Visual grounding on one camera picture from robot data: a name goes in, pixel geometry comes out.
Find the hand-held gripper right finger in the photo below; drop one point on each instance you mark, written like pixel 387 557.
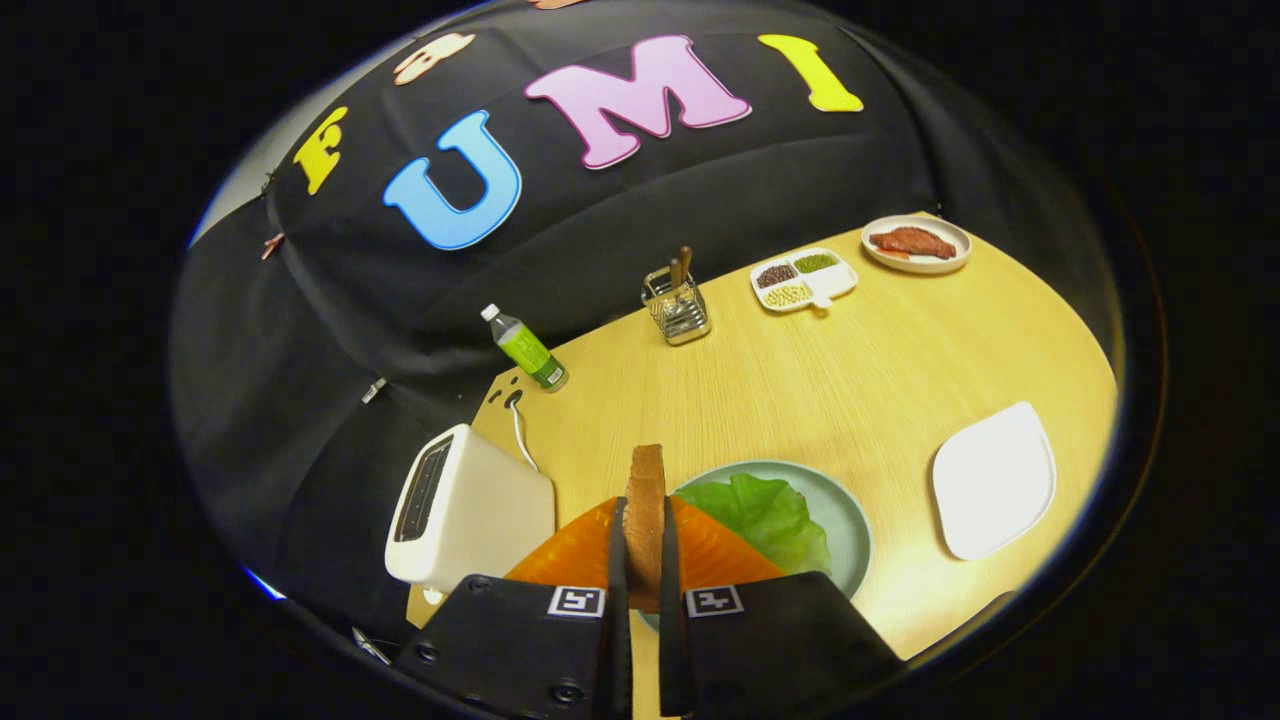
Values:
pixel 669 570

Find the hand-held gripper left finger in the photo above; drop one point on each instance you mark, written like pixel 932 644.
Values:
pixel 617 575

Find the bread slice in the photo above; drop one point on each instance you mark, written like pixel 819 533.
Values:
pixel 645 520

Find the green lettuce leaf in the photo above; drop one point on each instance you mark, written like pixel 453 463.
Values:
pixel 770 520

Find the white toaster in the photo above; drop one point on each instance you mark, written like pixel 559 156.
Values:
pixel 480 510

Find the pale green plate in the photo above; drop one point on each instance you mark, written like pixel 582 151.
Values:
pixel 845 520

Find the green drink bottle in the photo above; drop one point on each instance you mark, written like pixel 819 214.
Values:
pixel 528 350

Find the pile of yellow beans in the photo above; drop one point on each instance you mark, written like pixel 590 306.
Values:
pixel 788 294

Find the silver cloth clip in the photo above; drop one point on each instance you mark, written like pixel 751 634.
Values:
pixel 373 390

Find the pile of dark beans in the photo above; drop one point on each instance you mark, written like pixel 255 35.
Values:
pixel 776 275

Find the white divided dish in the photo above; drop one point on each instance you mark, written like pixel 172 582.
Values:
pixel 835 283

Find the square white plate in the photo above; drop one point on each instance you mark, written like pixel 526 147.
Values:
pixel 993 480

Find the pile of green beans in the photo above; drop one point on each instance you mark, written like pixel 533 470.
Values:
pixel 816 263

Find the round white plate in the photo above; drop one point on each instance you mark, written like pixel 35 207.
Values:
pixel 915 265

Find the red meat slice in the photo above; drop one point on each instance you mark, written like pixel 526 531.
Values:
pixel 915 242

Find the pink cloth clip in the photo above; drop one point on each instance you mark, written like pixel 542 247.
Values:
pixel 272 245

